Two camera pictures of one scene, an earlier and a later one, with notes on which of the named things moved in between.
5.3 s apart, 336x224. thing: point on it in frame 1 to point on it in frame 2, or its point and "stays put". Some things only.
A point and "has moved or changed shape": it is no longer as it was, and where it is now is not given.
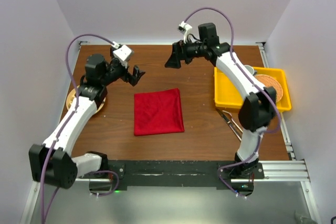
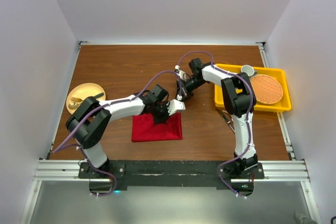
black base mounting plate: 175,174 stays put
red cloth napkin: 158,112 has moved or changed shape
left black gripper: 133,78 to 163,119
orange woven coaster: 268,81 stays put
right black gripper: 179,53 to 187,95
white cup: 250,68 stays put
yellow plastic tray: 227,95 stays put
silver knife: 230,123 stays put
